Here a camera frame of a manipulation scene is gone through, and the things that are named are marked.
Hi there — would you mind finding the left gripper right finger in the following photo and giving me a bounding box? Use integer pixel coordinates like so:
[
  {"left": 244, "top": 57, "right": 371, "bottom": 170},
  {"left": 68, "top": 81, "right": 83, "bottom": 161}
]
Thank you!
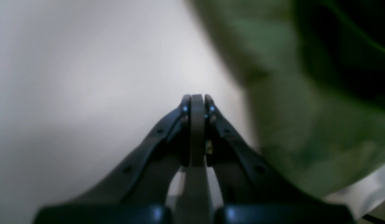
[{"left": 204, "top": 95, "right": 356, "bottom": 224}]

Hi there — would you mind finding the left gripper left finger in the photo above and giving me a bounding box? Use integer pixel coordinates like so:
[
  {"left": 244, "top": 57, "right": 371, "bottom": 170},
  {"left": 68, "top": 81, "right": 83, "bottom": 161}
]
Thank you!
[{"left": 34, "top": 95, "right": 198, "bottom": 224}]

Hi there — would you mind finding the green t-shirt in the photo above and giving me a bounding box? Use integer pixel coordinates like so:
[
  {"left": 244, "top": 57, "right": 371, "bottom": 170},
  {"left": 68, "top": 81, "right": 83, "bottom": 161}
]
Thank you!
[{"left": 192, "top": 0, "right": 385, "bottom": 197}]

